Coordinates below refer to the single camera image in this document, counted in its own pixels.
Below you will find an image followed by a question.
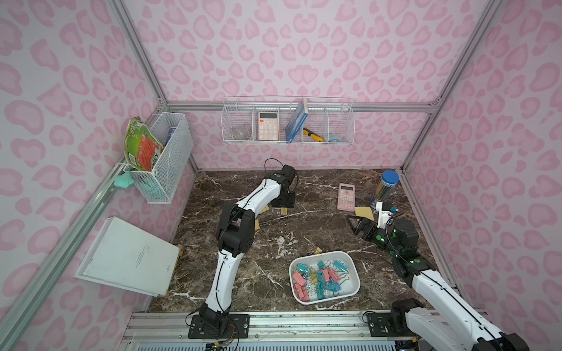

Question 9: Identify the yellow binder clip cluster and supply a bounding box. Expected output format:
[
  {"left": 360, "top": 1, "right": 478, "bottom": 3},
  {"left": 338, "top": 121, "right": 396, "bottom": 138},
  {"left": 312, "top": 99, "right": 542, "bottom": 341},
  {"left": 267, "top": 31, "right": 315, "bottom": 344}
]
[{"left": 310, "top": 269, "right": 320, "bottom": 285}]

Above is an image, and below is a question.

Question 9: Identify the pink binder clip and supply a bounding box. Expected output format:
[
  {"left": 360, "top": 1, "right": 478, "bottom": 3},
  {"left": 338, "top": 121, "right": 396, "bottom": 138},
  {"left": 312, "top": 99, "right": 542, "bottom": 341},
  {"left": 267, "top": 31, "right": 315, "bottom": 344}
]
[{"left": 292, "top": 271, "right": 310, "bottom": 302}]

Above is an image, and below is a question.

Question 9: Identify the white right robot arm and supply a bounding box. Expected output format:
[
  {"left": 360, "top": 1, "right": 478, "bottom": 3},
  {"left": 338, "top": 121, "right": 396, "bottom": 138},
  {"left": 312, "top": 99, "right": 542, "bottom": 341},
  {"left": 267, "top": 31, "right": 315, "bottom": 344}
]
[{"left": 346, "top": 215, "right": 529, "bottom": 350}]

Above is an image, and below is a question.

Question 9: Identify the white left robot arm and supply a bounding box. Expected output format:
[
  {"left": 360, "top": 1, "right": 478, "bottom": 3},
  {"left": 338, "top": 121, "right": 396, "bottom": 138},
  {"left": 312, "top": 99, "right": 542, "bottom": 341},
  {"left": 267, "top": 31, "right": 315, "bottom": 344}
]
[{"left": 198, "top": 165, "right": 299, "bottom": 330}]

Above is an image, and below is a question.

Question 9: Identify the white storage tray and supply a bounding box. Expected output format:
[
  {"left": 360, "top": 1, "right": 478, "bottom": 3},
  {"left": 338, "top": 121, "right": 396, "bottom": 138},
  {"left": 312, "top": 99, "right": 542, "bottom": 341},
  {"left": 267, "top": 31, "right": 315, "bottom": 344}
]
[{"left": 288, "top": 251, "right": 361, "bottom": 305}]

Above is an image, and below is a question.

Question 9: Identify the teal binder clip near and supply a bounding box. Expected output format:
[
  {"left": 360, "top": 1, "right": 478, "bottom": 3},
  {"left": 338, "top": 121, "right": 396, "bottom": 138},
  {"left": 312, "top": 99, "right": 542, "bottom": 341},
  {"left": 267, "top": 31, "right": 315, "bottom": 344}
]
[{"left": 296, "top": 263, "right": 310, "bottom": 276}]

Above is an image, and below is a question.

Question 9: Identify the yellow sticky note pad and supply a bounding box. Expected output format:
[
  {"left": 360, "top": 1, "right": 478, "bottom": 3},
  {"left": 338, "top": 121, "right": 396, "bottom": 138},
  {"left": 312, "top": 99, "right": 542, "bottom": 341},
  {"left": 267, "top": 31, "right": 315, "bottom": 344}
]
[{"left": 355, "top": 207, "right": 375, "bottom": 221}]

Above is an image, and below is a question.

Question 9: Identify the yellow utility knife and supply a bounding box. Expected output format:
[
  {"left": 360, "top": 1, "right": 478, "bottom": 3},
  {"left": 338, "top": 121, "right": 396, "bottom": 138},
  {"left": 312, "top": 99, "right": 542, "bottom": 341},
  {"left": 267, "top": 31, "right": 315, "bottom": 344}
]
[{"left": 303, "top": 128, "right": 324, "bottom": 143}]

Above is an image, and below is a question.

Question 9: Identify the blue book in shelf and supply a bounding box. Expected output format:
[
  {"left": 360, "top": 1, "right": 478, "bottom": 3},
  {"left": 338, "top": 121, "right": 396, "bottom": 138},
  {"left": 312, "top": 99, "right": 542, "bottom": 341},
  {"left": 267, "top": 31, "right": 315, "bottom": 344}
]
[{"left": 285, "top": 97, "right": 309, "bottom": 143}]

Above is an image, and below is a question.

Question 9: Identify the white calculator in shelf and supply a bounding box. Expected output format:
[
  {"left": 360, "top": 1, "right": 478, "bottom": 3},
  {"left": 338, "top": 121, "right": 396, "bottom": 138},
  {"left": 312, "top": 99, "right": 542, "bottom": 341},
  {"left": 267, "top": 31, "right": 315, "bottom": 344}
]
[{"left": 258, "top": 111, "right": 280, "bottom": 141}]

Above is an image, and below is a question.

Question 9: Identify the pencil jar blue lid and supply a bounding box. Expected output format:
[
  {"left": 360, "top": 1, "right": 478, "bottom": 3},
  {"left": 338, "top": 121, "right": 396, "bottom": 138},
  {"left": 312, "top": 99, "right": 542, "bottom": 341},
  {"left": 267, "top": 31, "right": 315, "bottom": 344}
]
[{"left": 371, "top": 171, "right": 400, "bottom": 207}]

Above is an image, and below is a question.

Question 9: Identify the pink calculator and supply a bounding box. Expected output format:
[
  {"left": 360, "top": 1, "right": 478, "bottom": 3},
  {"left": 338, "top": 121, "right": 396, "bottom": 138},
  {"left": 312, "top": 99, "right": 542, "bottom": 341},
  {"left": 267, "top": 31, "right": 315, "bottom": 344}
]
[{"left": 337, "top": 184, "right": 355, "bottom": 212}]

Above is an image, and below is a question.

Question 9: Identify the white mesh side basket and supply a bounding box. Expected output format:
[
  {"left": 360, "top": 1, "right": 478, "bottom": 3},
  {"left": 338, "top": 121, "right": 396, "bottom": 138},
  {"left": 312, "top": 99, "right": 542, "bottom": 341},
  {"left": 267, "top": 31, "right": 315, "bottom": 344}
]
[{"left": 129, "top": 112, "right": 194, "bottom": 204}]

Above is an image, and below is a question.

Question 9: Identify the green red snack bag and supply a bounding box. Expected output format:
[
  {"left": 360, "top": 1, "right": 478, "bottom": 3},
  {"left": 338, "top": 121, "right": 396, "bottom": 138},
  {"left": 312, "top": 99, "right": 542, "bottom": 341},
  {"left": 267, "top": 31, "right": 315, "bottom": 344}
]
[{"left": 124, "top": 117, "right": 164, "bottom": 172}]

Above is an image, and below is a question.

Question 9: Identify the white paper pad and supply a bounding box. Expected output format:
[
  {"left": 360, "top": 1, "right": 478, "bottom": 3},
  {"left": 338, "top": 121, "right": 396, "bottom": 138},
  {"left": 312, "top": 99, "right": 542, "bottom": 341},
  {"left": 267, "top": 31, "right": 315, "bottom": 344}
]
[{"left": 75, "top": 216, "right": 181, "bottom": 296}]

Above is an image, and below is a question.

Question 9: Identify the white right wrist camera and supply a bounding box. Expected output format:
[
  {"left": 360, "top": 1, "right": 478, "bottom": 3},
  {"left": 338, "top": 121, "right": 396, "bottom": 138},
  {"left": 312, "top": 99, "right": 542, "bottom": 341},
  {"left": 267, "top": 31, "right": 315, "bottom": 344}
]
[{"left": 375, "top": 201, "right": 397, "bottom": 229}]

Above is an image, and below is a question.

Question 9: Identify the white wire wall shelf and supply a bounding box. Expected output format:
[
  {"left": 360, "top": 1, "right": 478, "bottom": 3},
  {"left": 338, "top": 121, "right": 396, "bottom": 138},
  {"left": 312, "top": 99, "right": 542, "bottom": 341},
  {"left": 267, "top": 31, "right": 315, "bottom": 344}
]
[{"left": 221, "top": 96, "right": 355, "bottom": 146}]

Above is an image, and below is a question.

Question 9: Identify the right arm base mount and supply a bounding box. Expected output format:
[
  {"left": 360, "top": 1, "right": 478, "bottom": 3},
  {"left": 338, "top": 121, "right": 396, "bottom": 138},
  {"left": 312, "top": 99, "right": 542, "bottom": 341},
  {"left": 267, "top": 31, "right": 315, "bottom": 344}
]
[{"left": 361, "top": 298, "right": 424, "bottom": 337}]

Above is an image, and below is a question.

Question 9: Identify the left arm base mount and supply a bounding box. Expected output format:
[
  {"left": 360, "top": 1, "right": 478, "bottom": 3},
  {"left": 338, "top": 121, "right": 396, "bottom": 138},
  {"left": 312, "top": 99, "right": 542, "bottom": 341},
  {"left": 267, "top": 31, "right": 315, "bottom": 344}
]
[{"left": 187, "top": 303, "right": 250, "bottom": 339}]

